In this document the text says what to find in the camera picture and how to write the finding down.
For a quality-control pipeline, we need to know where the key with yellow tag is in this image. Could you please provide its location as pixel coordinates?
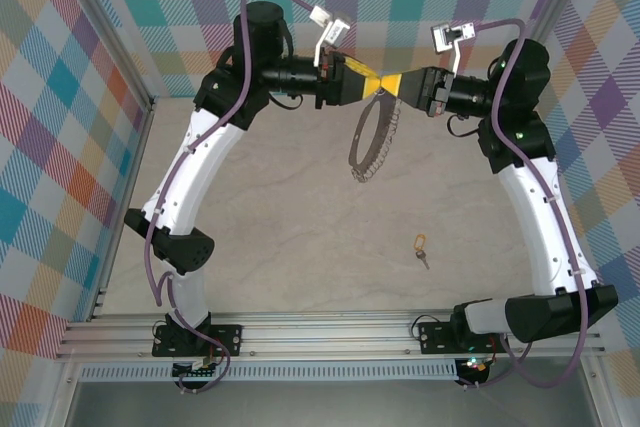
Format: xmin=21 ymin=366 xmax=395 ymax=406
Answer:
xmin=410 ymin=232 xmax=432 ymax=271

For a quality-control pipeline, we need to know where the small controller board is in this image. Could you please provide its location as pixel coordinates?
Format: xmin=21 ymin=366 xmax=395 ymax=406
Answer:
xmin=458 ymin=356 xmax=492 ymax=384
xmin=172 ymin=359 xmax=221 ymax=382

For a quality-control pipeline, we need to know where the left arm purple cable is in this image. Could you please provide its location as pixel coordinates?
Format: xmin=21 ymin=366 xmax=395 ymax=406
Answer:
xmin=142 ymin=0 xmax=321 ymax=395

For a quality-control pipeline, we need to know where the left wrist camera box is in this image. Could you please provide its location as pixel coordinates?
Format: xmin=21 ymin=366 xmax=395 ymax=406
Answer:
xmin=308 ymin=4 xmax=352 ymax=68

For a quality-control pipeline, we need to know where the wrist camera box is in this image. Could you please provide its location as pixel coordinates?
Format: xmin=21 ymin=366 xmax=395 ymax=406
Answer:
xmin=308 ymin=4 xmax=352 ymax=68
xmin=430 ymin=21 xmax=479 ymax=76

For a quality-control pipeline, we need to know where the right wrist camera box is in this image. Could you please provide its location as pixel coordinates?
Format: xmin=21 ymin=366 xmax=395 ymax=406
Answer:
xmin=430 ymin=21 xmax=479 ymax=76

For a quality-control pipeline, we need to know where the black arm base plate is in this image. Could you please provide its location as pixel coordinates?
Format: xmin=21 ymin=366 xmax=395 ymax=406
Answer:
xmin=417 ymin=320 xmax=511 ymax=356
xmin=151 ymin=324 xmax=244 ymax=358

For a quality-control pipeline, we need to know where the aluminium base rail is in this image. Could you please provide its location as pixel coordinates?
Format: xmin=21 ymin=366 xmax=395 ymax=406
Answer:
xmin=54 ymin=310 xmax=606 ymax=361

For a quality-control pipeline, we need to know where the white slotted cable duct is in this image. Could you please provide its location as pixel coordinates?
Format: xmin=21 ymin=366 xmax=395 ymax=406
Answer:
xmin=79 ymin=359 xmax=459 ymax=382

